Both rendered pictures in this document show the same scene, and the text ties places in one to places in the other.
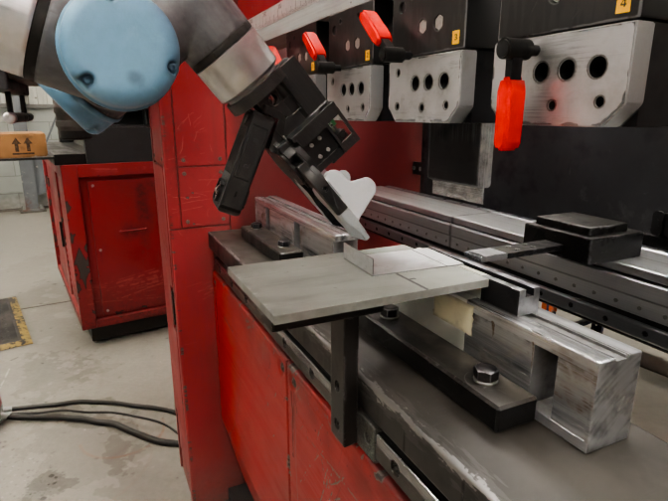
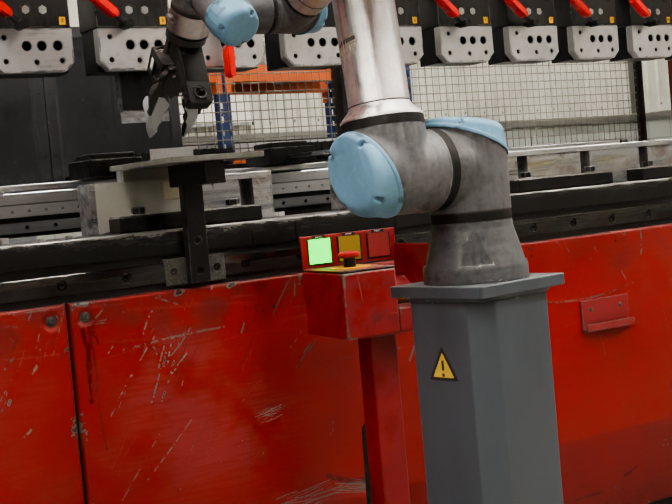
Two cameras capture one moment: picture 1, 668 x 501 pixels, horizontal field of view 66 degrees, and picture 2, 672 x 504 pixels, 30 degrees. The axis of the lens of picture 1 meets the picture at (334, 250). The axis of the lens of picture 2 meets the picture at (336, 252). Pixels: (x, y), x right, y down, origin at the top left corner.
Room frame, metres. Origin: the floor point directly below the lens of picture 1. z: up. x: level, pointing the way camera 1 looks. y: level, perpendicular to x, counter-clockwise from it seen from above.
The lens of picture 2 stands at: (0.65, 2.27, 0.93)
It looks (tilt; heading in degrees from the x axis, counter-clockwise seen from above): 3 degrees down; 262
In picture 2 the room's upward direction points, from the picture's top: 5 degrees counter-clockwise
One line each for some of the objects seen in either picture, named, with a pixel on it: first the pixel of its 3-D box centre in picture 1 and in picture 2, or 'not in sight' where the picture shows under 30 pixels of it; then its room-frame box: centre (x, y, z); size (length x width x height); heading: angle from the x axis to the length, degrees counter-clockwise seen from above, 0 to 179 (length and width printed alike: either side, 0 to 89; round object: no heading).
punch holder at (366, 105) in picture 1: (371, 67); (23, 29); (0.86, -0.06, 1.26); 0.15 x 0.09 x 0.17; 25
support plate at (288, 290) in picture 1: (353, 276); (185, 161); (0.59, -0.02, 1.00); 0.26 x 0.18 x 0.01; 115
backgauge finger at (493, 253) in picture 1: (544, 240); (120, 163); (0.71, -0.30, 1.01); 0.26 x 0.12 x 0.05; 115
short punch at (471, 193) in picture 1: (458, 161); (143, 97); (0.65, -0.16, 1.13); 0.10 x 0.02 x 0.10; 25
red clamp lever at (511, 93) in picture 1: (515, 95); (227, 52); (0.49, -0.17, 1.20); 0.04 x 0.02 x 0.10; 115
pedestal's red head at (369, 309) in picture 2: not in sight; (371, 281); (0.28, 0.05, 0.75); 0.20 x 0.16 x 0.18; 19
